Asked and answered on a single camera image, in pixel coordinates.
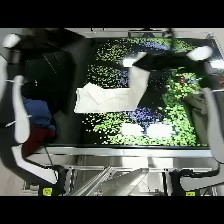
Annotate white garment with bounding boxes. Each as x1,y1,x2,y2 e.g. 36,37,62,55
73,53,151,115

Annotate blue garment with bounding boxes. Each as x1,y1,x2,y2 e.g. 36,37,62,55
22,97,57,132

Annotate red garment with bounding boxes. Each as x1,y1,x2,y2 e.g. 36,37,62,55
21,124,57,159

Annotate beige garment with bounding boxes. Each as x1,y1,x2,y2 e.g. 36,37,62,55
182,91,210,146

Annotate silver frame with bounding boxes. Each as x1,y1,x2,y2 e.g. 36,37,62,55
22,145,224,197

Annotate black cable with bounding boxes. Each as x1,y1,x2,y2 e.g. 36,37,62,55
179,162,222,180

